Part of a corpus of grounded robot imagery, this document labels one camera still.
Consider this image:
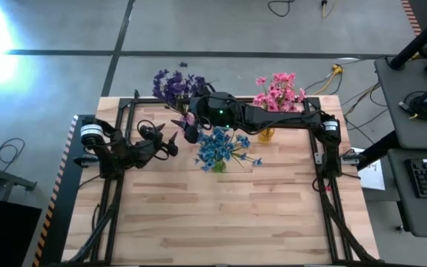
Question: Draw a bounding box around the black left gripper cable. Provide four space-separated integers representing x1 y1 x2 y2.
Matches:
135 119 171 162

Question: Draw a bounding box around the black box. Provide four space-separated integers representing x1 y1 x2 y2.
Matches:
0 196 43 267

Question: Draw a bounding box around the gray desk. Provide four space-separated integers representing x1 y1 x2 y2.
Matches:
385 148 427 238
373 55 427 150

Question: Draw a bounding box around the gray metal stand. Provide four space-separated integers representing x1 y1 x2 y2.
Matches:
0 148 39 203

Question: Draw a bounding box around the yellow glass vase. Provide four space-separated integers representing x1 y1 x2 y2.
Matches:
257 128 276 145

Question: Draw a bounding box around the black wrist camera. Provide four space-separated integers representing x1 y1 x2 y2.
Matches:
208 91 245 131
139 125 164 144

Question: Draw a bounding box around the white paper sheet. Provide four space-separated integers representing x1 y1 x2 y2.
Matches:
350 147 386 191

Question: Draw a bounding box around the yellow cable with plug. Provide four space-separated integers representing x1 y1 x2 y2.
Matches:
320 0 339 19

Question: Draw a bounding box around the black floor mat hazard edge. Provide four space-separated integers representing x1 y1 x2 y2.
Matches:
400 0 427 37
31 113 99 267

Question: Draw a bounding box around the yellow power plug cable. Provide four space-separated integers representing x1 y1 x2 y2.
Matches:
311 63 345 96

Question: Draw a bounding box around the black coiled cable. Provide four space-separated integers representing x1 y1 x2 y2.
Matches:
402 90 427 122

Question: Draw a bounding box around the black diagonal pole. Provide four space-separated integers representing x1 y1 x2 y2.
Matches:
356 129 400 171
388 5 427 71

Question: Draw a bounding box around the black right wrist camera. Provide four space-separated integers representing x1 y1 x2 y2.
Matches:
208 91 245 131

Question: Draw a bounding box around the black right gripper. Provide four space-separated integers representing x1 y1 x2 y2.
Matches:
171 92 214 145

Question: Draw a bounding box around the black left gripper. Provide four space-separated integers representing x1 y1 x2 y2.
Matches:
126 123 180 168

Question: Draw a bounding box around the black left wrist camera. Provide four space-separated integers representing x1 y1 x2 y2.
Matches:
139 125 164 144

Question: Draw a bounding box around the black floor cable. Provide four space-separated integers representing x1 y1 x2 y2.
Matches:
342 82 389 131
267 0 296 19
0 137 26 172

